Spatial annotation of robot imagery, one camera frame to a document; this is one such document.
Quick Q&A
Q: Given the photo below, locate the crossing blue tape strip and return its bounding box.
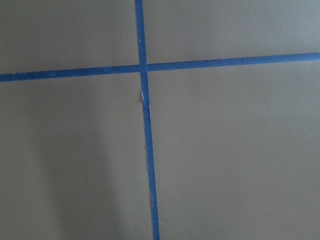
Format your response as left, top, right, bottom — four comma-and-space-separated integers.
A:
0, 52, 320, 83

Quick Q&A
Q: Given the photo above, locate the long blue tape strip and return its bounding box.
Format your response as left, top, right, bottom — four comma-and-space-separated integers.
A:
134, 0, 160, 240

